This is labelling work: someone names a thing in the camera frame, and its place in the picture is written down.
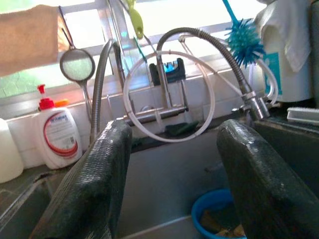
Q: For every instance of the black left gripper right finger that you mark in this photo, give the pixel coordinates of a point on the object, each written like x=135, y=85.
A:
x=264, y=194

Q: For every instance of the white soap bottle red pump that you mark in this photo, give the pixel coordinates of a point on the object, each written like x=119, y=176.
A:
x=59, y=139

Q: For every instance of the white cloth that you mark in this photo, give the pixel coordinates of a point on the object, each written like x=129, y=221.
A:
x=281, y=30

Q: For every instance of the brown food scraps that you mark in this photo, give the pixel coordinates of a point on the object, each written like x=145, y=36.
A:
x=211, y=224

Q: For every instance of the white water filter teal label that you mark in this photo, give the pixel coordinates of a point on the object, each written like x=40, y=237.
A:
x=296, y=84

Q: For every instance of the translucent white plastic bottle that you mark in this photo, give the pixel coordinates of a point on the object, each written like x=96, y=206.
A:
x=10, y=154

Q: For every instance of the blue plastic bowl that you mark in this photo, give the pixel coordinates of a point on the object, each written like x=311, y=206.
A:
x=199, y=216

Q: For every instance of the stainless steel sink basin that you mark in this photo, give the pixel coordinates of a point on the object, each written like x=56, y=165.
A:
x=162, y=174

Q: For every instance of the blue bristle bottle brush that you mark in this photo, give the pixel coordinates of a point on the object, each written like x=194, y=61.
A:
x=245, y=42

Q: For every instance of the dark green scouring pad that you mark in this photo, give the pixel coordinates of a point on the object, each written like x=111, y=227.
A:
x=179, y=128

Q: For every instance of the metal mesh strainer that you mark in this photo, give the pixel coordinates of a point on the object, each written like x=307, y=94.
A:
x=77, y=64

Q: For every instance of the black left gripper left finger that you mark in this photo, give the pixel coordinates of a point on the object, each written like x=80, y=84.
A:
x=87, y=189

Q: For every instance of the small white ridged device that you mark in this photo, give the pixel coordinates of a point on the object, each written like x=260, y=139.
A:
x=304, y=114

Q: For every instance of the beige hanging towel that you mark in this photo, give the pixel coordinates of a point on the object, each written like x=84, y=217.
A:
x=27, y=37

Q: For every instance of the thin white water tubes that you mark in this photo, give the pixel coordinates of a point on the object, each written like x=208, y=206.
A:
x=274, y=82

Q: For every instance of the chrome sink tap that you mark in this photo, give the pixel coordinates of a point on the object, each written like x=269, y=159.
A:
x=165, y=99

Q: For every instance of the looped white plastic tube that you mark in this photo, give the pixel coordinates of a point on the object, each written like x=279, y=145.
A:
x=125, y=94

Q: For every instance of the orange brush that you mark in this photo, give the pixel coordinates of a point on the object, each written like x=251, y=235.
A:
x=62, y=102

